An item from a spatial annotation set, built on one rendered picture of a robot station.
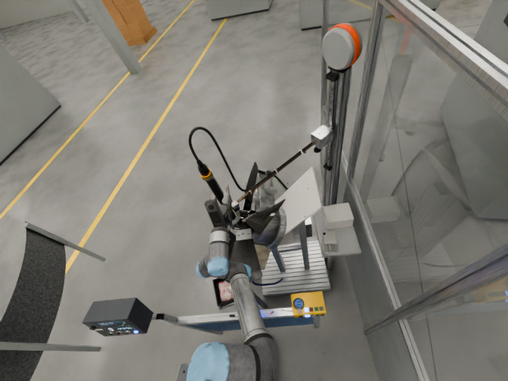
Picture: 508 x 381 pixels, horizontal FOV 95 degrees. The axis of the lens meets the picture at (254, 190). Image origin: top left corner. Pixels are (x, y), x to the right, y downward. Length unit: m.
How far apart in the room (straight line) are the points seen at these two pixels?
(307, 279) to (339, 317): 0.39
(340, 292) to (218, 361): 1.87
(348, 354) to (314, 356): 0.27
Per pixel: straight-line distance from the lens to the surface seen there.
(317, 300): 1.32
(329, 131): 1.29
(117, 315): 1.47
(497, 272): 0.73
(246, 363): 0.71
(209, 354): 0.68
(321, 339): 2.37
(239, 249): 1.33
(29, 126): 7.32
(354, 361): 2.39
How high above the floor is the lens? 2.37
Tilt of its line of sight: 53 degrees down
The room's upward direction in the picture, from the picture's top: 21 degrees counter-clockwise
